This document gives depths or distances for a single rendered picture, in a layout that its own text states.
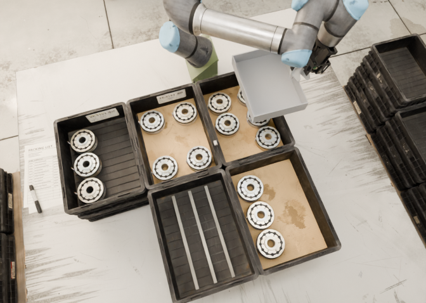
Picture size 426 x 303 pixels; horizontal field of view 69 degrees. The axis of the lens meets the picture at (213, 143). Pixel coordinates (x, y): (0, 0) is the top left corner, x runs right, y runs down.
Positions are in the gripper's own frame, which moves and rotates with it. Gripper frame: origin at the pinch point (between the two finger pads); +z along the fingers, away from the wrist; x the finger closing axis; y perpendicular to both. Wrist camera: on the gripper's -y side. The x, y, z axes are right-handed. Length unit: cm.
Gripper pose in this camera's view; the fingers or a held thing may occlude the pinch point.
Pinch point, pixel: (293, 74)
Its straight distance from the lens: 121.1
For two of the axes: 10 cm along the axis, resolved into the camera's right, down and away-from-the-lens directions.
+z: -2.6, 4.5, 8.6
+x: 9.1, -1.9, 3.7
